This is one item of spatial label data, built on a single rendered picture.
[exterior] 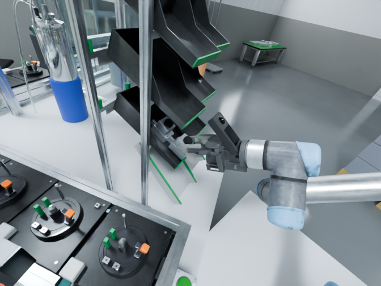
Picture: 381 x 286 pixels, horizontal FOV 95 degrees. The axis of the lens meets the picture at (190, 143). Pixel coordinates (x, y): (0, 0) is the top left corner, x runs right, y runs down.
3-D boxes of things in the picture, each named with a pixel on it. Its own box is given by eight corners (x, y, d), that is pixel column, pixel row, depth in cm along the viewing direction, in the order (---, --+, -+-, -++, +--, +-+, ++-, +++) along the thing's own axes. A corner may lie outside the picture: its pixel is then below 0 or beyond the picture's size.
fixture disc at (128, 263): (153, 237, 61) (153, 234, 59) (130, 285, 50) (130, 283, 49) (118, 221, 63) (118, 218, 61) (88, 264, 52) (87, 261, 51)
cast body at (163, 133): (170, 138, 63) (180, 126, 58) (163, 143, 59) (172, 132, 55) (155, 120, 63) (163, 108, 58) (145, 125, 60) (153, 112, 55)
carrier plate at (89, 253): (172, 231, 65) (173, 229, 64) (136, 317, 47) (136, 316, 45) (115, 206, 68) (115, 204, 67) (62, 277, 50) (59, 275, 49)
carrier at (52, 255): (112, 205, 69) (108, 186, 61) (57, 275, 50) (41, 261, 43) (61, 183, 72) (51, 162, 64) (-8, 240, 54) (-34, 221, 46)
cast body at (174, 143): (187, 153, 61) (199, 143, 56) (181, 160, 58) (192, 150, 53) (171, 136, 61) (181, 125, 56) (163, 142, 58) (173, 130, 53)
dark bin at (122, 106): (193, 148, 66) (204, 138, 61) (174, 169, 57) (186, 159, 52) (140, 96, 66) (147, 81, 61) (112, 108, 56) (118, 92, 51)
